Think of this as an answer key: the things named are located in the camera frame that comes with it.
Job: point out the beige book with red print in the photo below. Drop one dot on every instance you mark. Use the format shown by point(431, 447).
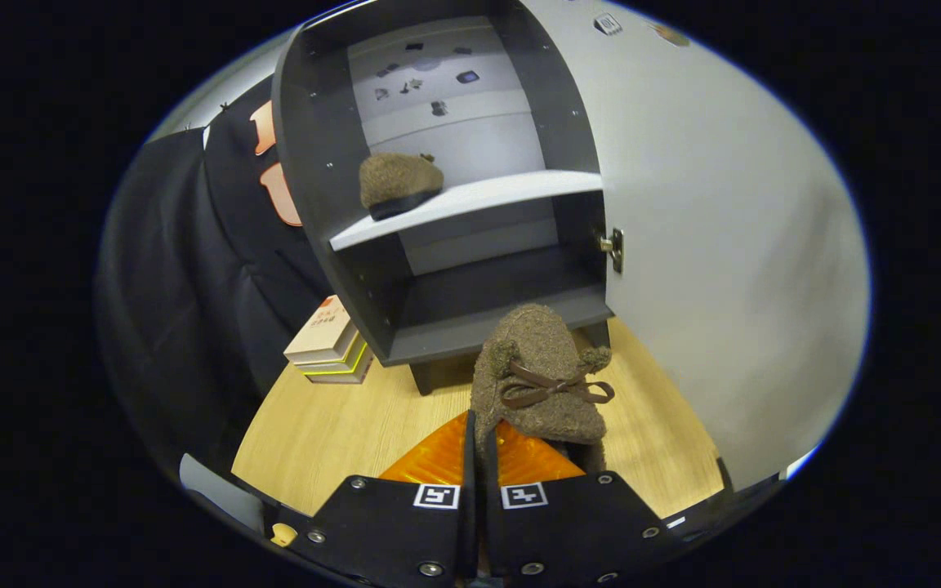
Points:
point(323, 327)

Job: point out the thick beige book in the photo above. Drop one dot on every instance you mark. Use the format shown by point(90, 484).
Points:
point(348, 377)

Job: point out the white cabinet shelf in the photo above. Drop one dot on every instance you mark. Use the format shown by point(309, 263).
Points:
point(479, 196)

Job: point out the metal door hinge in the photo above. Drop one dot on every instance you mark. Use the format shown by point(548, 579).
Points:
point(616, 249)

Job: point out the black backdrop cloth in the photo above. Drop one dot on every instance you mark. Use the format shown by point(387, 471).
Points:
point(176, 286)

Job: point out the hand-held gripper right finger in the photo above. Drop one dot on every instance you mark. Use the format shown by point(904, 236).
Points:
point(493, 523)

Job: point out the beige shoe cabinet door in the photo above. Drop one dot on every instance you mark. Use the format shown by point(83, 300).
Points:
point(724, 245)

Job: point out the brown fuzzy shoe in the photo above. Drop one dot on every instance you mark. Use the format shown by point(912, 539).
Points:
point(397, 180)
point(544, 351)

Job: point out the dark grey shoe cabinet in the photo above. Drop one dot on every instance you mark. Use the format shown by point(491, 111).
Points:
point(307, 163)

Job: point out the book with yellow edge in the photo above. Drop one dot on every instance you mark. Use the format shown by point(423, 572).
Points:
point(341, 364)

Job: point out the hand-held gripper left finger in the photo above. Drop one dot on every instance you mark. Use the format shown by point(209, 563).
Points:
point(467, 506)

